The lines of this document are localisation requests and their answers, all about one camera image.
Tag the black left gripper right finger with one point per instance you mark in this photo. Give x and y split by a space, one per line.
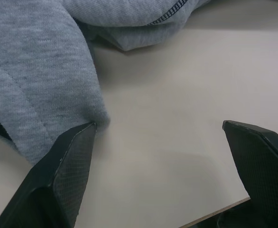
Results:
262 166

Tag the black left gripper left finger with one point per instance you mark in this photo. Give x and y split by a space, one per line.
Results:
58 180

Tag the grey zip-up sweatshirt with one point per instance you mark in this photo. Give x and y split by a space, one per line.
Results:
41 78

